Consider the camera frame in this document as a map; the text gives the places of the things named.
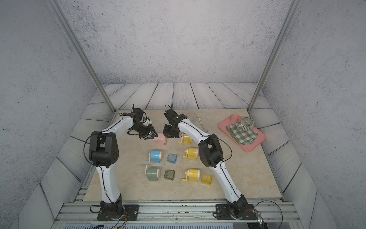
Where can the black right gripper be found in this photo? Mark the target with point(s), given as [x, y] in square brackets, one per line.
[166, 129]

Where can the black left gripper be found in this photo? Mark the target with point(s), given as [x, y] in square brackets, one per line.
[150, 132]

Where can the pink pencil sharpener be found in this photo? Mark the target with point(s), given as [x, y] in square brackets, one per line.
[160, 139]

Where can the blue pencil sharpener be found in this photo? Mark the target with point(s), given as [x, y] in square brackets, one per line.
[155, 156]

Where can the blue transparent sharpener tray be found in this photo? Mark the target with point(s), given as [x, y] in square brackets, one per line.
[172, 158]

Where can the green pencil sharpener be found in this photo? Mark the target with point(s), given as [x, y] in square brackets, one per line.
[152, 173]

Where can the green transparent sharpener tray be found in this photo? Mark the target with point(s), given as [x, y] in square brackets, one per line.
[169, 174]

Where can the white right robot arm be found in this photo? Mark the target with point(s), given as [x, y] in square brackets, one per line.
[212, 156]

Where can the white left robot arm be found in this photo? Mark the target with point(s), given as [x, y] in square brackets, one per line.
[104, 153]

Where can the yellow sharpener top row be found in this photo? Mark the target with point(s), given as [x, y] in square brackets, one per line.
[185, 139]

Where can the yellow sharpener row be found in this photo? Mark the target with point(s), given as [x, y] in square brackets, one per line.
[185, 139]
[191, 153]
[192, 175]

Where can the yellow sharpener middle row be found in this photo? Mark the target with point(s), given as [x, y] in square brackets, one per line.
[191, 153]

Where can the yellow sharpener bottom row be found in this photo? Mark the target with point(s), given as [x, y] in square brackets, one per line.
[192, 175]

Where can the yellow transparent tray bottom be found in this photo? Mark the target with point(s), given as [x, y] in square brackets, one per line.
[206, 179]

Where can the pink serving tray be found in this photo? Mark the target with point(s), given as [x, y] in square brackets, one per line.
[236, 118]

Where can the clear plastic cup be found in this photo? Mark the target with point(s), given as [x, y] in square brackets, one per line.
[192, 117]

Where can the metal spoon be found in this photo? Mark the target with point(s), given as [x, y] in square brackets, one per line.
[201, 123]

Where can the green checkered cloth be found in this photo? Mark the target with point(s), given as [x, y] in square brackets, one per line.
[241, 137]

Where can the striped ceramic mug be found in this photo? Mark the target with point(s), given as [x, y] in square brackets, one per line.
[246, 124]

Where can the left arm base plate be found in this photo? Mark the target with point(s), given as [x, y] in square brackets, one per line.
[112, 212]

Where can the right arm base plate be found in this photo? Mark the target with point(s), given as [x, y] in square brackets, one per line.
[226, 212]

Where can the aluminium front rail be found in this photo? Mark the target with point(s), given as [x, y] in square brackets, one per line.
[194, 214]

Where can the right aluminium frame post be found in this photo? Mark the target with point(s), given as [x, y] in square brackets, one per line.
[274, 52]

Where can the aluminium frame post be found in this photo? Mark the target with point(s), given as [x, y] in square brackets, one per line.
[60, 17]
[274, 52]

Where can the left aluminium frame post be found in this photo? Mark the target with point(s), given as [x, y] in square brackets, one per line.
[60, 17]

